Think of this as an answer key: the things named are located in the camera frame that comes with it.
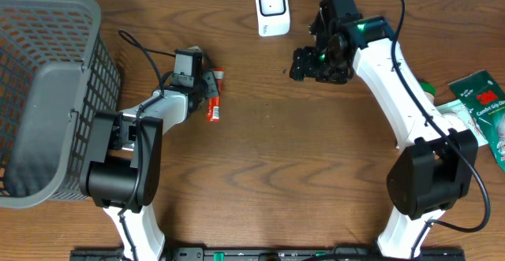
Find red box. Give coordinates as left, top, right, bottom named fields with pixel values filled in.
left=207, top=68, right=225, bottom=122

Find green lid jar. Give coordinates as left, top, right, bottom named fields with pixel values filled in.
left=419, top=82, right=436, bottom=103

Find white cotton swab tub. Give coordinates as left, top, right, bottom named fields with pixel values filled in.
left=443, top=113, right=468, bottom=132

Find green 3M gloves package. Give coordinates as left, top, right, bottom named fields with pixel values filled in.
left=449, top=70, right=504, bottom=170

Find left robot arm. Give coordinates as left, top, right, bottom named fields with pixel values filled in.
left=70, top=47, right=219, bottom=260

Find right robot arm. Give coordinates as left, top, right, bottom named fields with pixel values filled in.
left=290, top=0, right=478, bottom=259

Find white barcode scanner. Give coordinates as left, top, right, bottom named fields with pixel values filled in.
left=255, top=0, right=290, bottom=37

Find grey plastic shopping basket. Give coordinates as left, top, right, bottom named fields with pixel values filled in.
left=1, top=0, right=122, bottom=209

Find black left camera cable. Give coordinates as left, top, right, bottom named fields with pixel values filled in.
left=117, top=29, right=178, bottom=261

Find black mounting rail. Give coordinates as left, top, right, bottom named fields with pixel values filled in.
left=69, top=246, right=466, bottom=261

